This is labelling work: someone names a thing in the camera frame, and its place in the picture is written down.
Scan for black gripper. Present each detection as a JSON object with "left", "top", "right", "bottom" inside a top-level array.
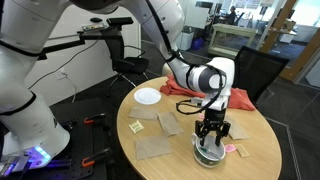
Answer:
[{"left": 194, "top": 108, "right": 232, "bottom": 148}]

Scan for green capped white marker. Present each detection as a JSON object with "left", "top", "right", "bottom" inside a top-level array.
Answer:
[{"left": 201, "top": 148, "right": 221, "bottom": 160}]

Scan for black robot base board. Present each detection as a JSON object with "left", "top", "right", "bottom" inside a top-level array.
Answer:
[{"left": 49, "top": 96, "right": 116, "bottom": 180}]

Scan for brown paper napkin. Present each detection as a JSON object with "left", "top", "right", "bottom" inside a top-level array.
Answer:
[
  {"left": 156, "top": 111, "right": 185, "bottom": 137},
  {"left": 128, "top": 105, "right": 159, "bottom": 121},
  {"left": 134, "top": 134, "right": 174, "bottom": 161},
  {"left": 226, "top": 116, "right": 251, "bottom": 141}
]

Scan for orange fleece cloth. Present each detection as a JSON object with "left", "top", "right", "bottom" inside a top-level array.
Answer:
[{"left": 159, "top": 74, "right": 257, "bottom": 112}]

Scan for large white plate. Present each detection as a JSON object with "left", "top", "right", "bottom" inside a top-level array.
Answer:
[{"left": 133, "top": 87, "right": 162, "bottom": 106}]

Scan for black mesh office chair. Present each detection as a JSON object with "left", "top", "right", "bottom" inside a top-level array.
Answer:
[
  {"left": 105, "top": 28, "right": 150, "bottom": 98},
  {"left": 232, "top": 45, "right": 290, "bottom": 104}
]

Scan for blue bin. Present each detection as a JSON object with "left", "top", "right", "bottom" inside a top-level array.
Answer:
[{"left": 191, "top": 37, "right": 205, "bottom": 51}]

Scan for white storage box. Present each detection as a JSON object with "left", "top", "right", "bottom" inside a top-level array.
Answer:
[{"left": 176, "top": 31, "right": 195, "bottom": 52}]

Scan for pale wooden bench table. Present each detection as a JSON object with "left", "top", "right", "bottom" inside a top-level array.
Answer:
[{"left": 208, "top": 23, "right": 259, "bottom": 60}]

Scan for orange black bar clamp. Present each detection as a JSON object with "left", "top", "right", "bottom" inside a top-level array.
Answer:
[
  {"left": 81, "top": 147, "right": 113, "bottom": 168},
  {"left": 83, "top": 112, "right": 108, "bottom": 126}
]

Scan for seated person dark clothes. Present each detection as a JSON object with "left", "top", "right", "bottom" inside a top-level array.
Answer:
[{"left": 223, "top": 5, "right": 238, "bottom": 25}]

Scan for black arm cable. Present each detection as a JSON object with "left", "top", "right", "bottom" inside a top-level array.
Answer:
[{"left": 144, "top": 0, "right": 228, "bottom": 116}]

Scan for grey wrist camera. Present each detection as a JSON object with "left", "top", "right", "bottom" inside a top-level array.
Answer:
[{"left": 189, "top": 97, "right": 205, "bottom": 108}]

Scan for wooden frame post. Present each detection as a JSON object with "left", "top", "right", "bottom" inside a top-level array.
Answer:
[
  {"left": 279, "top": 28, "right": 320, "bottom": 83},
  {"left": 259, "top": 0, "right": 298, "bottom": 54}
]

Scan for black camera on mount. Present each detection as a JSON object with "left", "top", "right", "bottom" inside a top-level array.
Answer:
[{"left": 106, "top": 17, "right": 134, "bottom": 26}]

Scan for grey stereo camera bar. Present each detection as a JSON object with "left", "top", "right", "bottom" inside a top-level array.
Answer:
[{"left": 77, "top": 23, "right": 109, "bottom": 34}]

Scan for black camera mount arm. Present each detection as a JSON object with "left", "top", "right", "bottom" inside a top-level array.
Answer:
[{"left": 38, "top": 29, "right": 124, "bottom": 62}]

